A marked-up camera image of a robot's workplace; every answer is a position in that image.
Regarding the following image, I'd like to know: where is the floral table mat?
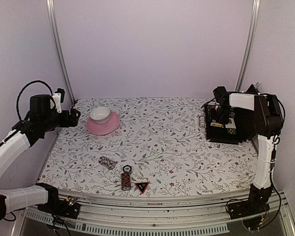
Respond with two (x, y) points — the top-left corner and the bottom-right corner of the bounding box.
(40, 98), (258, 197)

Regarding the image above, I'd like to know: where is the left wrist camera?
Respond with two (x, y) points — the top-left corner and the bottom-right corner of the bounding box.
(50, 88), (65, 114)

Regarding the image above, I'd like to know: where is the grey orange chip stack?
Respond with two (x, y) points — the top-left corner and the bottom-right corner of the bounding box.
(98, 156), (118, 170)

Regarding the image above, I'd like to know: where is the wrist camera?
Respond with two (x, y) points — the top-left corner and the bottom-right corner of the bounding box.
(50, 88), (65, 114)
(213, 86), (227, 101)

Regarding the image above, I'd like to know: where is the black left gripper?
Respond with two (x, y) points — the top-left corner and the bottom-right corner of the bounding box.
(42, 108), (81, 132)

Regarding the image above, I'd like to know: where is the green chip stack in case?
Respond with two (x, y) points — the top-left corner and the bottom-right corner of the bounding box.
(227, 128), (236, 135)

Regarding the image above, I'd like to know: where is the left aluminium frame post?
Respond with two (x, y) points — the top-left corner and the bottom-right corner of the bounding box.
(46, 0), (76, 105)

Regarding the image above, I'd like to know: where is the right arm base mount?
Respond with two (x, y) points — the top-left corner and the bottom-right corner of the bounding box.
(226, 186), (272, 219)

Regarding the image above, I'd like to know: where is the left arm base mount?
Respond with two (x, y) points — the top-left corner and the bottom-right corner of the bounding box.
(36, 183), (81, 219)

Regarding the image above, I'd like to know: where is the pink saucer plate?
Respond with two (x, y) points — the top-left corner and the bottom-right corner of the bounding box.
(86, 112), (120, 136)

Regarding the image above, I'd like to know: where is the white ceramic bowl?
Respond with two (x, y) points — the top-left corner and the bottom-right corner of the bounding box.
(90, 107), (111, 124)

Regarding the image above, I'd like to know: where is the right aluminium frame post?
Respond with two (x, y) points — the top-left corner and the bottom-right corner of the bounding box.
(234, 0), (261, 92)

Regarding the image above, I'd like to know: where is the blue beige card deck box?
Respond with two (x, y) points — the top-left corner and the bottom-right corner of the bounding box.
(210, 119), (225, 128)

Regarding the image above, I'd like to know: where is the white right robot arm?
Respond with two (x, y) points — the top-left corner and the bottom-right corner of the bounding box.
(213, 91), (285, 214)

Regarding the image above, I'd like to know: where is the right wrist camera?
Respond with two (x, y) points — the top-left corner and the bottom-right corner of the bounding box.
(213, 86), (227, 101)

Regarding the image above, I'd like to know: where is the aluminium frame post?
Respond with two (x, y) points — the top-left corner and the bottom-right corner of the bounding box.
(46, 0), (76, 105)
(234, 0), (261, 92)

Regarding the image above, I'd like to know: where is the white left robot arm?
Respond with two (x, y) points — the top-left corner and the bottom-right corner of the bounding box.
(0, 93), (81, 221)

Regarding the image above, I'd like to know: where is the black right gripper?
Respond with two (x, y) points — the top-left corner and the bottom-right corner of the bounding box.
(209, 105), (231, 124)

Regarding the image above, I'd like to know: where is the black poker set case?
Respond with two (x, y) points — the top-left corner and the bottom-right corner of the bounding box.
(198, 83), (264, 145)

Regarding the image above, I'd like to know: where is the metal front rail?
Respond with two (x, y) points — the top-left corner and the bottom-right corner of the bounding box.
(11, 190), (295, 236)

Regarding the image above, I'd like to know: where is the black red triangle button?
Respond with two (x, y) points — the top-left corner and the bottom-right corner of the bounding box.
(134, 182), (149, 194)

